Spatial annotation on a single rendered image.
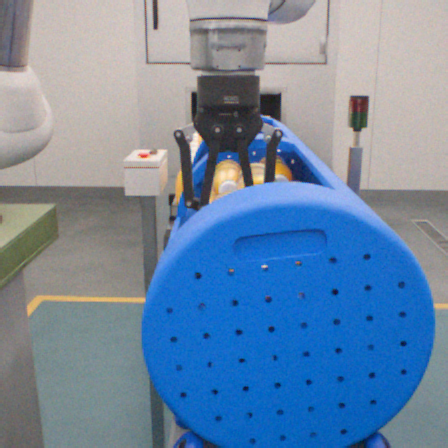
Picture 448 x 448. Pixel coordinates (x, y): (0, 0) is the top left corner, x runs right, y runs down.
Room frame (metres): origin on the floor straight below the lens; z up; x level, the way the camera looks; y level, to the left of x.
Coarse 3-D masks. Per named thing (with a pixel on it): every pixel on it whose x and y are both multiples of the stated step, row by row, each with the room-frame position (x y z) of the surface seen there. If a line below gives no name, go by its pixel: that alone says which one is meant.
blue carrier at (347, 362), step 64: (256, 192) 0.50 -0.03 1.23; (320, 192) 0.49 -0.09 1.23; (192, 256) 0.46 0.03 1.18; (256, 256) 0.47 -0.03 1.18; (320, 256) 0.46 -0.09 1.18; (384, 256) 0.46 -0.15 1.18; (192, 320) 0.46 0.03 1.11; (256, 320) 0.46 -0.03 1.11; (320, 320) 0.46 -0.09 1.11; (384, 320) 0.46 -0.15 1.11; (192, 384) 0.46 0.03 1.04; (256, 384) 0.46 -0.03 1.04; (320, 384) 0.46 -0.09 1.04; (384, 384) 0.46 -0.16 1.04
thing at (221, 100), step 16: (208, 80) 0.64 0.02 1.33; (224, 80) 0.63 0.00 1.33; (240, 80) 0.63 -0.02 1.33; (256, 80) 0.65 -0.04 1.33; (208, 96) 0.64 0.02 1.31; (224, 96) 0.63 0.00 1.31; (240, 96) 0.63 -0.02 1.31; (256, 96) 0.65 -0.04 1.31; (208, 112) 0.65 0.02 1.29; (224, 112) 0.65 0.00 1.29; (240, 112) 0.65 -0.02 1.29; (256, 112) 0.66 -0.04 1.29; (208, 128) 0.65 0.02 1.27; (224, 128) 0.65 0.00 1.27; (256, 128) 0.65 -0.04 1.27; (208, 144) 0.66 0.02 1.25; (224, 144) 0.65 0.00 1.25
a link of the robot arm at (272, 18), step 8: (288, 0) 0.73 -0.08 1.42; (296, 0) 0.74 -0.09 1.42; (304, 0) 0.76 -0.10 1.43; (312, 0) 0.79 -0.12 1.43; (280, 8) 0.73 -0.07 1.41; (288, 8) 0.74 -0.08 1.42; (296, 8) 0.76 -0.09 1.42; (304, 8) 0.78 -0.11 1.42; (272, 16) 0.74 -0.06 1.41; (280, 16) 0.75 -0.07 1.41; (288, 16) 0.76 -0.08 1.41; (296, 16) 0.78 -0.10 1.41
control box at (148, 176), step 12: (132, 156) 1.54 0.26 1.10; (156, 156) 1.54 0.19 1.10; (132, 168) 1.47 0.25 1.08; (144, 168) 1.47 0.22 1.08; (156, 168) 1.47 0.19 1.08; (132, 180) 1.47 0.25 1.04; (144, 180) 1.47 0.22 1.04; (156, 180) 1.47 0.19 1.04; (132, 192) 1.47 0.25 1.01; (144, 192) 1.47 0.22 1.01; (156, 192) 1.47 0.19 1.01
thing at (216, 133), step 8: (216, 128) 0.65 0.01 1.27; (216, 136) 0.65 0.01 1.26; (216, 144) 0.65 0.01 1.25; (216, 152) 0.65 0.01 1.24; (208, 160) 0.65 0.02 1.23; (216, 160) 0.65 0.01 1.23; (208, 168) 0.65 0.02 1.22; (208, 176) 0.65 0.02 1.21; (208, 184) 0.65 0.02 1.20; (208, 192) 0.65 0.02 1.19; (200, 200) 0.65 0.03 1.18; (208, 200) 0.65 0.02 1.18; (200, 208) 0.65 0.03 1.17
